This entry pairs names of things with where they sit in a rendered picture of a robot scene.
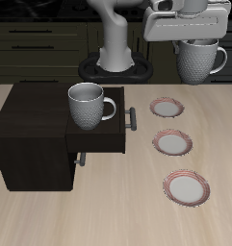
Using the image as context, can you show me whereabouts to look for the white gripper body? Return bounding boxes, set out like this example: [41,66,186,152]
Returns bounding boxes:
[142,2,232,42]

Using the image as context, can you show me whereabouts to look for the white dimpled porcelain mug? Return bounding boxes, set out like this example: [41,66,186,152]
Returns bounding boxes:
[67,82,117,132]
[175,38,228,86]

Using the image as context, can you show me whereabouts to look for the red-rimmed white plate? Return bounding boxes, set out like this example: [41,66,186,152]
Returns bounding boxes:
[162,169,212,208]
[152,129,193,158]
[149,97,186,118]

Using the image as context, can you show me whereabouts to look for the dark wooden cabinet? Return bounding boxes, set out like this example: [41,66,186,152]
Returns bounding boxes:
[0,82,138,192]

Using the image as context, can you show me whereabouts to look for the dark kitchen cupboards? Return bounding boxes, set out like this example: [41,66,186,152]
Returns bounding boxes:
[0,0,232,86]

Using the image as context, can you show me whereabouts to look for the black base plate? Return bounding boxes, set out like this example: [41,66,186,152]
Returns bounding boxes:
[77,51,154,85]

